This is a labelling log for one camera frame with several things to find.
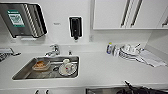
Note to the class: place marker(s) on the small white bottle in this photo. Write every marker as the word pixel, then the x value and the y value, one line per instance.
pixel 115 51

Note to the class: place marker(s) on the blue dish soap bottle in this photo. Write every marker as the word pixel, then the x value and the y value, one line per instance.
pixel 109 49

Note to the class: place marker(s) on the white cup and dishes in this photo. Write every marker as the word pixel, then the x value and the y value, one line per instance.
pixel 68 68

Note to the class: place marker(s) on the chrome sink faucet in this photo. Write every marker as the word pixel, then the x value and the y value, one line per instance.
pixel 53 50

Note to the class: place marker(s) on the orange bowl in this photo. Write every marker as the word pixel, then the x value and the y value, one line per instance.
pixel 41 65

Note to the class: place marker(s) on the stainless steel sink basin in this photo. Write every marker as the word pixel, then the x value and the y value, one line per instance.
pixel 30 75

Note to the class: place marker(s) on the white two-door base cabinet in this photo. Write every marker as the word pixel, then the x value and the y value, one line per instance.
pixel 20 91

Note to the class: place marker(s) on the steel paper towel dispenser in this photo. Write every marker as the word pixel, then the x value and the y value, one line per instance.
pixel 21 20

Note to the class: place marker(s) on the white wall cabinet wide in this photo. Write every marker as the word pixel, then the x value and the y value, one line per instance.
pixel 110 15

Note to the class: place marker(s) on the black wall soap dispenser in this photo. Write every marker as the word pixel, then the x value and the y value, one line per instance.
pixel 75 27

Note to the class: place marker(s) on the small wall label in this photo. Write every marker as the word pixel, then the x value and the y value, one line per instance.
pixel 57 23

